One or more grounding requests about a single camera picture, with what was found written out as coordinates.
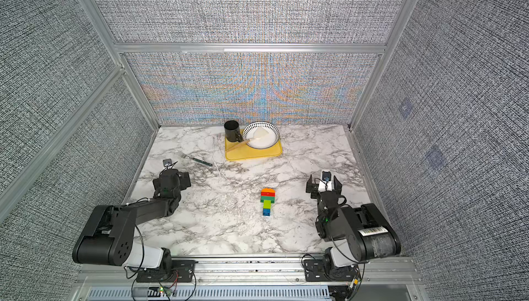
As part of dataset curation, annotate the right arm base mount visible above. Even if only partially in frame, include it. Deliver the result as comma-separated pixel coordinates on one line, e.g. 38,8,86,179
302,258,361,283

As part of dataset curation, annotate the yellow tray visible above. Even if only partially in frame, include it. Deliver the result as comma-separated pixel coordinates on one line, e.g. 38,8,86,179
224,138,282,161

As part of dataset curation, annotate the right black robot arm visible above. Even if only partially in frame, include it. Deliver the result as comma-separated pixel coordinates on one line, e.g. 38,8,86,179
306,171,402,269

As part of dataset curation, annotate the white patterned bowl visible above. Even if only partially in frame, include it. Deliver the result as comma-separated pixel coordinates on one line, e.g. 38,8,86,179
242,121,280,150

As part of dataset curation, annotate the white vented cable duct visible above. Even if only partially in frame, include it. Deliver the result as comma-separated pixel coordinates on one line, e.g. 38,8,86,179
86,285,331,300

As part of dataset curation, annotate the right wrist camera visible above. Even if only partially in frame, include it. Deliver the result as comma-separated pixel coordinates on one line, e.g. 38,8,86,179
321,171,332,185

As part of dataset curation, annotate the dark green lego brick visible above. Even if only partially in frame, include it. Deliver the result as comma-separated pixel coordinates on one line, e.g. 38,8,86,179
260,196,275,203

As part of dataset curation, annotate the wooden spatula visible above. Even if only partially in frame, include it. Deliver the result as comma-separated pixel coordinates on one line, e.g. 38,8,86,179
227,127,269,152

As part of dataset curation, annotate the black mug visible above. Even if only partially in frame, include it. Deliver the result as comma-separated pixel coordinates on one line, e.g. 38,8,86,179
224,120,243,143

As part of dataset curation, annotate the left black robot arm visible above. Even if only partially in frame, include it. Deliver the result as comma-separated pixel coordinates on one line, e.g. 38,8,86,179
72,169,191,271

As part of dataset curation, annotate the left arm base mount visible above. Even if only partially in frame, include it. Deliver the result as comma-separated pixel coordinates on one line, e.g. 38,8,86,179
136,260,197,283

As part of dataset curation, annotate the red lego brick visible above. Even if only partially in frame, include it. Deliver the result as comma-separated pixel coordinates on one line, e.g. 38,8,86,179
261,192,276,198

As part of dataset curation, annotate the aluminium front rail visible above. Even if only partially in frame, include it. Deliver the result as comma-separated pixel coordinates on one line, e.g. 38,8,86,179
74,254,424,287

